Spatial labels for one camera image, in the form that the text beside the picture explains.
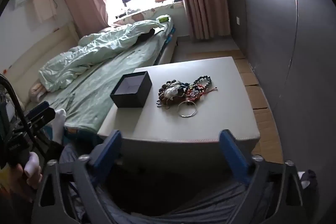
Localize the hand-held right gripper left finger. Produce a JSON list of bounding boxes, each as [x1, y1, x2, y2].
[[33, 130, 124, 224]]

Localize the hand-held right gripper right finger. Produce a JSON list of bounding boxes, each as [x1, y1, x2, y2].
[[219, 129, 315, 224]]

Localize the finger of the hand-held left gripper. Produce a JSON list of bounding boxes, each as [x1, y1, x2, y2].
[[24, 101, 56, 123]]

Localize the black gift box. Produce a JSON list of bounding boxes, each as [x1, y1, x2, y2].
[[110, 71, 153, 108]]

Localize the silver bangle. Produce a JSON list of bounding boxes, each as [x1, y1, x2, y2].
[[177, 101, 197, 117]]

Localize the red cord bracelet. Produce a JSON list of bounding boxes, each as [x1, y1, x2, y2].
[[185, 84, 218, 98]]

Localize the teal bead bracelet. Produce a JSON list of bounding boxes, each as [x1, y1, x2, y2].
[[193, 75, 212, 88]]

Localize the pile of mixed jewelry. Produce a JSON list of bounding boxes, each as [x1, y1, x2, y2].
[[157, 80, 205, 109]]

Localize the white plastic pouch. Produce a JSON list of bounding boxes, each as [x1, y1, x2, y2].
[[164, 86, 182, 98]]

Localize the person's left hand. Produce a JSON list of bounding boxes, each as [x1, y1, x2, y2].
[[5, 153, 44, 201]]

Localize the pink pillow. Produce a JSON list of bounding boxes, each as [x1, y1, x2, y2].
[[29, 82, 46, 101]]

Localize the person's foot in white sock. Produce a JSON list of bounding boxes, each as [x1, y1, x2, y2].
[[51, 109, 67, 146]]

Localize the white leather low table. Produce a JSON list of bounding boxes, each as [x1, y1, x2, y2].
[[97, 56, 261, 174]]

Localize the cardboard floor sheets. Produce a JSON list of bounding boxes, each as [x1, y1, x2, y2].
[[231, 49, 285, 164]]

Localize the light green duvet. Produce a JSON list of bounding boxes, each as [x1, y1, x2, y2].
[[39, 20, 168, 92]]

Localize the beige hanging towel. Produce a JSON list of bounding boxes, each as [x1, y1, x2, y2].
[[28, 0, 58, 24]]

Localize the black cloth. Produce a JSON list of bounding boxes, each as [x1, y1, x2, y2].
[[137, 30, 156, 43]]

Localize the grey wardrobe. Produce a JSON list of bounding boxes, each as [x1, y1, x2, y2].
[[219, 0, 336, 169]]

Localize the printed window seat mat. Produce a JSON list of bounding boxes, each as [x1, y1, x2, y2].
[[113, 1, 184, 24]]

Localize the black cable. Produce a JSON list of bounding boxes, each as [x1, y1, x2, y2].
[[0, 74, 36, 140]]

